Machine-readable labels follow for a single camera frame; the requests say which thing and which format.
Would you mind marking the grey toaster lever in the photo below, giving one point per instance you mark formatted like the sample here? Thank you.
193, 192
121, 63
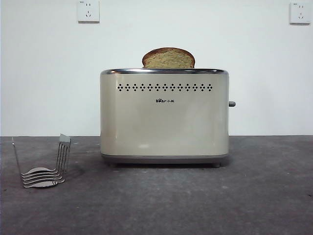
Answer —
232, 104

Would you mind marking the cream two-slot toaster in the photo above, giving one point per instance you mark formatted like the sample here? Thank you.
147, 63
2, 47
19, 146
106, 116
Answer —
163, 122

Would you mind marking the white wall socket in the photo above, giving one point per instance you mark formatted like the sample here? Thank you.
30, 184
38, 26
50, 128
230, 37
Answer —
88, 11
300, 12

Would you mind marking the brown-crusted bread slice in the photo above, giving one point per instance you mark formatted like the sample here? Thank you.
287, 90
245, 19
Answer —
168, 58

